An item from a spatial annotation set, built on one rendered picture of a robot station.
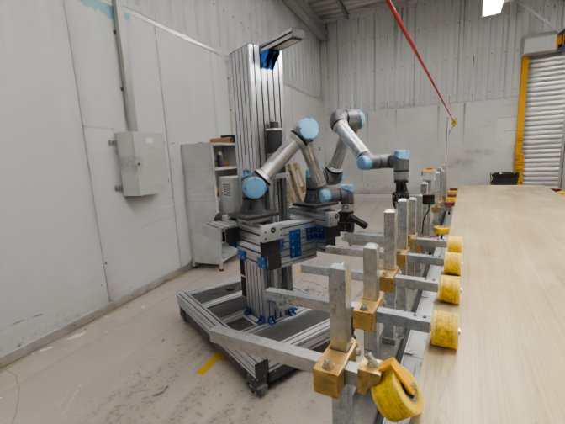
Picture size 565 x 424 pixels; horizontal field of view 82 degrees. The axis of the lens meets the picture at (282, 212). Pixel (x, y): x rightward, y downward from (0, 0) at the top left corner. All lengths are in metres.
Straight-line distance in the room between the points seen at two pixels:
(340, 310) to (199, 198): 3.48
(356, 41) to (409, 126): 2.71
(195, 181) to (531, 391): 3.68
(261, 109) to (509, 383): 1.79
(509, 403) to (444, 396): 0.11
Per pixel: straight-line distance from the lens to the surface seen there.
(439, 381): 0.80
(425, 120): 9.57
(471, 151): 9.61
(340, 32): 10.29
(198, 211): 4.08
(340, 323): 0.69
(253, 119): 2.09
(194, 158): 4.03
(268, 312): 2.34
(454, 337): 0.86
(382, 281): 1.10
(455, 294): 1.09
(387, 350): 1.24
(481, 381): 0.83
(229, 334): 0.82
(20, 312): 3.13
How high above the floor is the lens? 1.37
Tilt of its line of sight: 10 degrees down
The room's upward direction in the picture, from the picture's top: 3 degrees counter-clockwise
